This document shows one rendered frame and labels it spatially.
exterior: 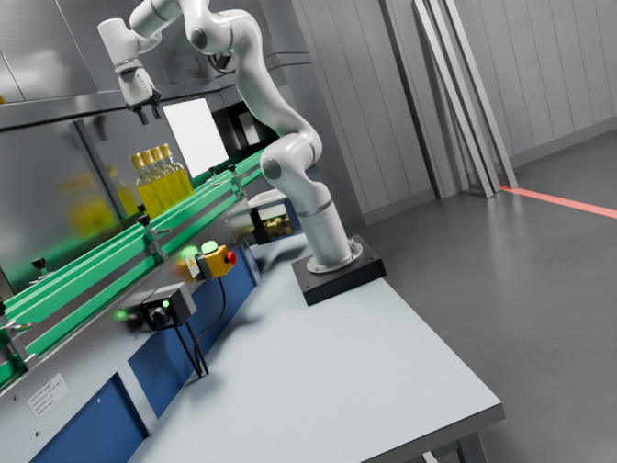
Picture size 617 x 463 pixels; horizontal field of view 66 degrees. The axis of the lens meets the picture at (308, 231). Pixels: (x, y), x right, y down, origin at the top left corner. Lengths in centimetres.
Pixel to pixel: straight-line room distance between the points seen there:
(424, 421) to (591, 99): 488
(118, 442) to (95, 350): 20
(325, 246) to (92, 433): 79
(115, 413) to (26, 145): 78
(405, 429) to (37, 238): 104
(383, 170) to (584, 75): 217
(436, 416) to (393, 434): 8
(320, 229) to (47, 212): 77
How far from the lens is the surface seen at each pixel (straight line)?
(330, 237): 144
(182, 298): 119
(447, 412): 89
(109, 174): 167
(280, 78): 257
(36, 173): 151
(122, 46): 174
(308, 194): 139
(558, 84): 533
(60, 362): 102
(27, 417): 97
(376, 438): 89
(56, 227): 150
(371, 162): 451
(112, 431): 113
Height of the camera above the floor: 132
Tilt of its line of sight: 15 degrees down
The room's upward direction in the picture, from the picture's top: 20 degrees counter-clockwise
